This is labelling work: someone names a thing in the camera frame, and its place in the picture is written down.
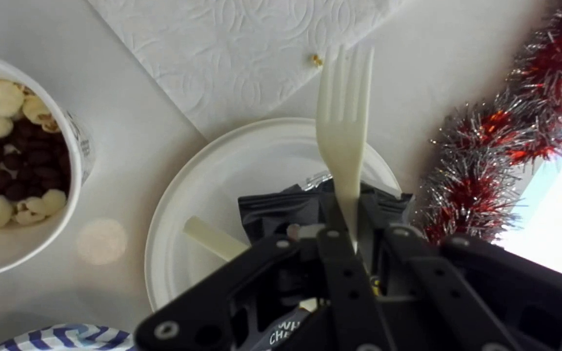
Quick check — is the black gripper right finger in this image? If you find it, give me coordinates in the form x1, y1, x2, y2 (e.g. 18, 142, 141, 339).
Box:
367, 222, 562, 351

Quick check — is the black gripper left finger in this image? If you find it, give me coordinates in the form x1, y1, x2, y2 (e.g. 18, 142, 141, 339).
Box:
133, 226, 396, 351

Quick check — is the cream plastic knife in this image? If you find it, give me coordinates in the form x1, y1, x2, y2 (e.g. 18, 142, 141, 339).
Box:
182, 214, 252, 263

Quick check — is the cream plastic fork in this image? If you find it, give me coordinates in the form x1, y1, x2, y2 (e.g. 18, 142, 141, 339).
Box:
314, 42, 375, 251

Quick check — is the white round plate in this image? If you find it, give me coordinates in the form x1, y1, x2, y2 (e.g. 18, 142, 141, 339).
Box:
143, 115, 404, 313

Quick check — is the red silver tinsel garland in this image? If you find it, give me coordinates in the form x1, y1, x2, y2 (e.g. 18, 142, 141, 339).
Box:
416, 0, 562, 247

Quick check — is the embossed white paper towel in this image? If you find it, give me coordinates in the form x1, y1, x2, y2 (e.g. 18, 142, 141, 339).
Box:
84, 0, 414, 142

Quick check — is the blue white patterned paper bowl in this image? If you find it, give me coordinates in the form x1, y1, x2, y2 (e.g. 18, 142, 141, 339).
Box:
0, 321, 137, 351

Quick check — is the patterned paper cup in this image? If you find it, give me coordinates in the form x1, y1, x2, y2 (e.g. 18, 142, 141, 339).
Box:
0, 50, 96, 282

